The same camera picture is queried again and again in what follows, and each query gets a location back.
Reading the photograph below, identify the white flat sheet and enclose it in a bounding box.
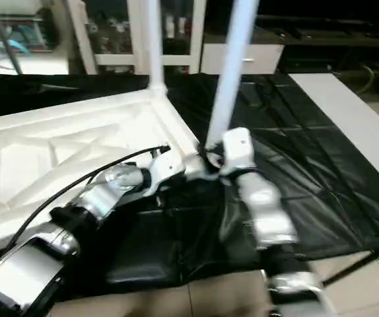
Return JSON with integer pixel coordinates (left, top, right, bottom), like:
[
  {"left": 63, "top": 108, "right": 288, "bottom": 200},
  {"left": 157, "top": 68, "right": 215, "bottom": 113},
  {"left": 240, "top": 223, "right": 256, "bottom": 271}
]
[{"left": 289, "top": 73, "right": 379, "bottom": 199}]

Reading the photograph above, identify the white plastic table leg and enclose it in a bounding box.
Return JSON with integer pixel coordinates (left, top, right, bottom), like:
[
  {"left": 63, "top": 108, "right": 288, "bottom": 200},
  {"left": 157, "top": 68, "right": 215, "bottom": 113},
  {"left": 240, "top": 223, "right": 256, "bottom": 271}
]
[
  {"left": 146, "top": 0, "right": 169, "bottom": 100},
  {"left": 204, "top": 0, "right": 259, "bottom": 154}
]

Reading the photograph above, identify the black work surface mat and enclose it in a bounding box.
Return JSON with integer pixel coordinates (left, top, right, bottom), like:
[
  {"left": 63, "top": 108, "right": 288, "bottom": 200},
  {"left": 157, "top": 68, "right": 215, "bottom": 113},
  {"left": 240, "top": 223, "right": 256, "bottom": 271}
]
[{"left": 0, "top": 69, "right": 379, "bottom": 295}]

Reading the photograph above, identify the white glass door cabinet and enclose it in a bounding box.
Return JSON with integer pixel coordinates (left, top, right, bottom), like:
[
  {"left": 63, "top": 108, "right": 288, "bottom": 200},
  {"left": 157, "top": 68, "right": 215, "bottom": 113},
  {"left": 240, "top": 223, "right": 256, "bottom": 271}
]
[{"left": 71, "top": 0, "right": 207, "bottom": 75}]

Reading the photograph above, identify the black metal table leg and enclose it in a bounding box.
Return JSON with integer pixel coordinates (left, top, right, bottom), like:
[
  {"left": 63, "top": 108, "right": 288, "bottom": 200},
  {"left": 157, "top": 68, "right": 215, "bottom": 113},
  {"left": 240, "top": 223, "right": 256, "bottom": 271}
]
[{"left": 325, "top": 251, "right": 379, "bottom": 286}]

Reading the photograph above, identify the colourful background box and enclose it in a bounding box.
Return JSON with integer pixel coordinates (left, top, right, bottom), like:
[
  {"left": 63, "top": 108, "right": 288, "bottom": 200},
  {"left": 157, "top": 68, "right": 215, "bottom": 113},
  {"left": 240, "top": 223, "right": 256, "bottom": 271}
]
[{"left": 0, "top": 13, "right": 48, "bottom": 60}]

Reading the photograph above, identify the white plastic table top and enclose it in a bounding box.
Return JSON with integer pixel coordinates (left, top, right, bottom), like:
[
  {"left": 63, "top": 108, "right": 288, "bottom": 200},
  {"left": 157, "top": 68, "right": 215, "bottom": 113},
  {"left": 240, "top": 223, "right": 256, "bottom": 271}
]
[{"left": 0, "top": 86, "right": 207, "bottom": 255}]

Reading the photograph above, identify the white drawer unit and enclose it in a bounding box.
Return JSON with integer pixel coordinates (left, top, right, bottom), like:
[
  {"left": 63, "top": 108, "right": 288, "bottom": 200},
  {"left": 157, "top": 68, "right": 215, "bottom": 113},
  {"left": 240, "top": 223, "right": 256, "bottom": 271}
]
[{"left": 199, "top": 41, "right": 286, "bottom": 75}]

